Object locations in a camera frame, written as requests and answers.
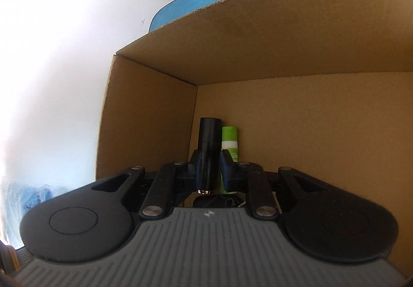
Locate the brown cardboard box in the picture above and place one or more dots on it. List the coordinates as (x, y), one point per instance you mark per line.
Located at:
(290, 112)

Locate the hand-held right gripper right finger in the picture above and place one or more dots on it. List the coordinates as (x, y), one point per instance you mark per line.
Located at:
(227, 167)

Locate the clear plastic bag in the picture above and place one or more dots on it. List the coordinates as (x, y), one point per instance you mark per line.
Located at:
(29, 203)

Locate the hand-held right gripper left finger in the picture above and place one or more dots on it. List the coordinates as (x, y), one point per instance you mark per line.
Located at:
(194, 166)

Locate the black key fob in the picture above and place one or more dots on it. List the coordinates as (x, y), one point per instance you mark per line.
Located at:
(213, 201)

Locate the black lipstick tube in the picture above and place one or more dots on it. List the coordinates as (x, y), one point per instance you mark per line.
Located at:
(208, 145)

